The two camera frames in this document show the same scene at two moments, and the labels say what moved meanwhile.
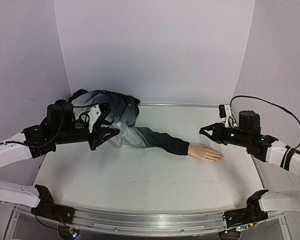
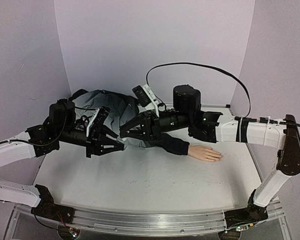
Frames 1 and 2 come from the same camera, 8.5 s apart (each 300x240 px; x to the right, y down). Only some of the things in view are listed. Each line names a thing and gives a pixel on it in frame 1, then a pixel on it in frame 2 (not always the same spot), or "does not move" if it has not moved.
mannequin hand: x=204 y=153 does not move
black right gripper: x=219 y=135 → x=152 y=125
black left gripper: x=99 y=134 → x=97 y=143
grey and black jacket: x=121 y=111 does not move
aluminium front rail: x=146 y=223 does not move
